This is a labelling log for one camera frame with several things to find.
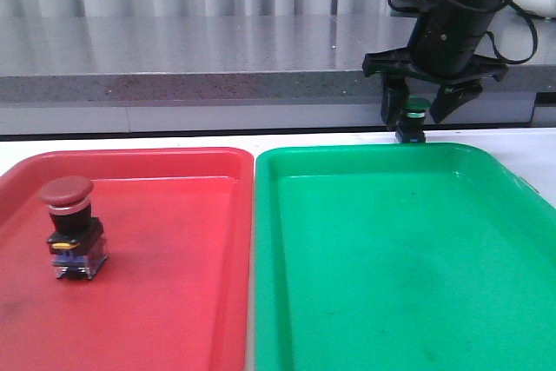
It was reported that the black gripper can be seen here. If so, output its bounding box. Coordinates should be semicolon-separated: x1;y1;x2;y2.
362;48;508;130

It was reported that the green mushroom push button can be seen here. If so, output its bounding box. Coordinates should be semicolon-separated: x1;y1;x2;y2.
395;96;431;143

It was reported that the red mushroom push button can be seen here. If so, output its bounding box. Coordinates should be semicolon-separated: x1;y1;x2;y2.
38;176;109;281

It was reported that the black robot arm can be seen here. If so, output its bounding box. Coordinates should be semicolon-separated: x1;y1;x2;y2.
362;0;538;133

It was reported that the grey granite platform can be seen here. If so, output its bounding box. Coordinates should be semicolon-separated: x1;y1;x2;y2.
0;13;556;105

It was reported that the green plastic tray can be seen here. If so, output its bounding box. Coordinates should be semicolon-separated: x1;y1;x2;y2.
255;143;555;370

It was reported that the red plastic tray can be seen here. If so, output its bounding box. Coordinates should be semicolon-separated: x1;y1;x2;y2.
1;148;254;370

